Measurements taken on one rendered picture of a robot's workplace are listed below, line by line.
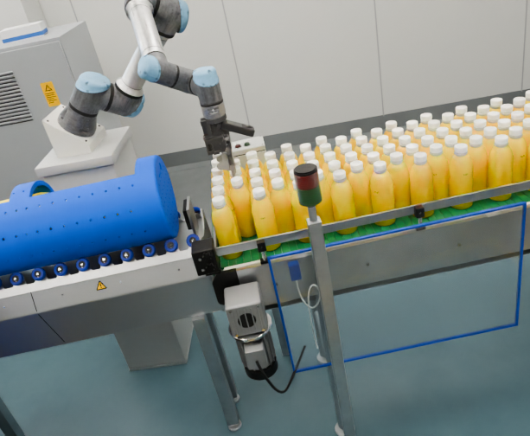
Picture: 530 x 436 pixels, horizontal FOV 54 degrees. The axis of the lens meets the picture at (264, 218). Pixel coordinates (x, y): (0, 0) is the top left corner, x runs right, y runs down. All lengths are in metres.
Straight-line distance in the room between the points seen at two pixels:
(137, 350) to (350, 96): 2.83
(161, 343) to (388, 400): 1.09
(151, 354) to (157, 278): 0.97
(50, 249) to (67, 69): 1.76
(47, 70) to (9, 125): 0.45
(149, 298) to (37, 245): 0.40
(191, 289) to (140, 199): 0.38
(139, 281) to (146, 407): 0.95
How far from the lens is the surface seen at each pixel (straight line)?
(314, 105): 4.59
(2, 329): 2.06
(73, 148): 2.24
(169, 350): 2.70
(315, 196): 1.38
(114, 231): 1.71
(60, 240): 1.76
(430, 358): 2.55
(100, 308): 1.92
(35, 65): 3.43
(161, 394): 2.66
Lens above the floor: 1.85
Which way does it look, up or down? 30 degrees down
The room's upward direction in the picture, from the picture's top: 13 degrees counter-clockwise
